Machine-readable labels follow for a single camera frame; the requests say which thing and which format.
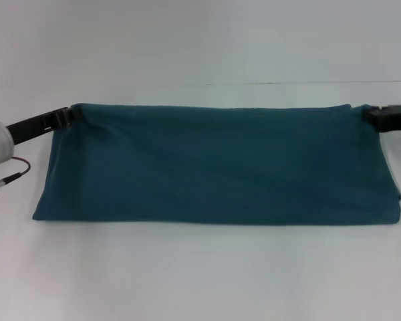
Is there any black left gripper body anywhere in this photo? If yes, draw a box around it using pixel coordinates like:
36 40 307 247
5 110 59 146

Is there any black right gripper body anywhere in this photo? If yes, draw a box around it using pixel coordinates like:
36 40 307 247
367 102 401 134

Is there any blue teal shirt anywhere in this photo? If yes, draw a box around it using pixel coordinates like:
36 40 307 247
31 102 401 227

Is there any left wrist cable with plug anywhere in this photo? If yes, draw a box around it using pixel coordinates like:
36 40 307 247
0 156 33 198

